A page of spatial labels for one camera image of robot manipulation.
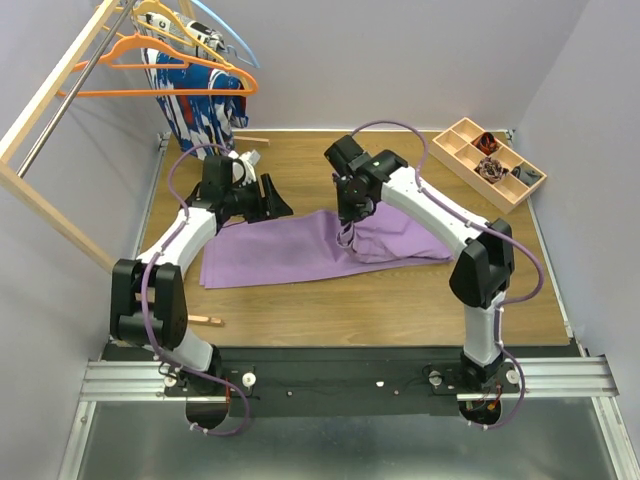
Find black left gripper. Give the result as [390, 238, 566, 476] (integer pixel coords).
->
[225, 173, 294, 224]

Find purple trousers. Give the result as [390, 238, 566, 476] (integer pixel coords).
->
[200, 203, 453, 289]

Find orange plastic hanger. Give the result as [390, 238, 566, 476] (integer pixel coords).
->
[56, 34, 259, 98]

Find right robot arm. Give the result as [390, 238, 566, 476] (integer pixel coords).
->
[324, 135, 515, 392]

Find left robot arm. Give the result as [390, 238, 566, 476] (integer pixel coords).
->
[110, 153, 293, 395]

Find light blue hanger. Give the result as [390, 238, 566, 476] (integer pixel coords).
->
[191, 0, 261, 69]

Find blue white patterned garment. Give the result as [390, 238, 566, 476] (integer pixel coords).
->
[141, 49, 249, 159]

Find patterned rolled item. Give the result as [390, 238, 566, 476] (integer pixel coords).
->
[474, 156, 510, 184]

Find red black rolled item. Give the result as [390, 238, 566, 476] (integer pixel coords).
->
[472, 132, 500, 156]

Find wooden compartment tray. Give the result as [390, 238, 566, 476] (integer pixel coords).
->
[430, 117, 547, 213]

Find grey rolled item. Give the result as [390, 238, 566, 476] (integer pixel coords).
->
[511, 166, 542, 188]

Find black white printed garment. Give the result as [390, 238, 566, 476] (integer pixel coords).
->
[129, 7, 231, 64]

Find metal hanging rod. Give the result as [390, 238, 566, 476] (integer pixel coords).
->
[17, 0, 141, 177]

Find wooden clothes rack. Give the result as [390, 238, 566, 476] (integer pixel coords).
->
[0, 0, 274, 327]

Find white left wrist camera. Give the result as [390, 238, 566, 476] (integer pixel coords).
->
[228, 150, 261, 186]

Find black mounting base plate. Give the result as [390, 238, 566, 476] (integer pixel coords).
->
[102, 344, 521, 419]

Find aluminium rail frame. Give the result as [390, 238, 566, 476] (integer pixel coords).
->
[54, 129, 640, 480]

